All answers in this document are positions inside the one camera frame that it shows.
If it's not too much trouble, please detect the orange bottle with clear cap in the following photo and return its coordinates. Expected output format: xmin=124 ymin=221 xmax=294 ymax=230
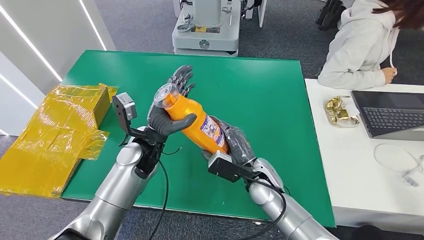
xmin=153 ymin=82 xmax=230 ymax=155

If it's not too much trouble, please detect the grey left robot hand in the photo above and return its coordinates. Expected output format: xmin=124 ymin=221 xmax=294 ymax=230
xmin=146 ymin=65 xmax=198 ymax=144

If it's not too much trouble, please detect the white machine with column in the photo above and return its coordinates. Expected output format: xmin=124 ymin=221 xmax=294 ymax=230
xmin=171 ymin=0 xmax=268 ymax=58

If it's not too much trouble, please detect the person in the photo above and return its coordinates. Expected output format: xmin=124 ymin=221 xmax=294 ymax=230
xmin=317 ymin=0 xmax=424 ymax=91

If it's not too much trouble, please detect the flat yellow film wrapped sheet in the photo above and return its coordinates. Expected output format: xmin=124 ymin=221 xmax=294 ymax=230
xmin=0 ymin=99 xmax=111 ymax=199

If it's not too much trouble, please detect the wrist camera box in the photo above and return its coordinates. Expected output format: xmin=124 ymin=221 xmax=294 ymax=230
xmin=111 ymin=92 xmax=148 ymax=147
xmin=207 ymin=150 xmax=256 ymax=184

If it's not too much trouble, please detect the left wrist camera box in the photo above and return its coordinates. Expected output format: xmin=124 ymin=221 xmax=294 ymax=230
xmin=111 ymin=92 xmax=148 ymax=147

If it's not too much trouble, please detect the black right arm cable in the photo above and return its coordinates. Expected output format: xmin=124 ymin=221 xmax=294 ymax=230
xmin=231 ymin=177 xmax=288 ymax=240

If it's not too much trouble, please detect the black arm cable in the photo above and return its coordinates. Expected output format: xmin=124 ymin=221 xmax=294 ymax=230
xmin=231 ymin=177 xmax=288 ymax=240
xmin=148 ymin=158 xmax=170 ymax=240

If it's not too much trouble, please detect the white cable with adapter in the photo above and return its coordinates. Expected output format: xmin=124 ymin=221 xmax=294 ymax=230
xmin=373 ymin=143 xmax=424 ymax=188

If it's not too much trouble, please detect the yellow film wrapped box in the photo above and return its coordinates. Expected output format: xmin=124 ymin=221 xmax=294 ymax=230
xmin=41 ymin=83 xmax=119 ymax=131

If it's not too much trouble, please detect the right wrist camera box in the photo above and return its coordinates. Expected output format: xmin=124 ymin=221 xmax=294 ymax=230
xmin=207 ymin=150 xmax=256 ymax=184

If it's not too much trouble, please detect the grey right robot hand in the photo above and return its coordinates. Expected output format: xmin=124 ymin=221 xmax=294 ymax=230
xmin=202 ymin=115 xmax=257 ymax=167

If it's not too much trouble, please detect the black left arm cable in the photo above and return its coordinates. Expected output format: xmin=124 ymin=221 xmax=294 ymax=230
xmin=148 ymin=158 xmax=170 ymax=240

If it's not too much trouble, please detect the gold foil wrapper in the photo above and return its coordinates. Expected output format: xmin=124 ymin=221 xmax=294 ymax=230
xmin=323 ymin=95 xmax=361 ymax=128

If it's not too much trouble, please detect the dark grey laptop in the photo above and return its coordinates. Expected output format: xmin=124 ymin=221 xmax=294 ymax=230
xmin=350 ymin=90 xmax=424 ymax=142

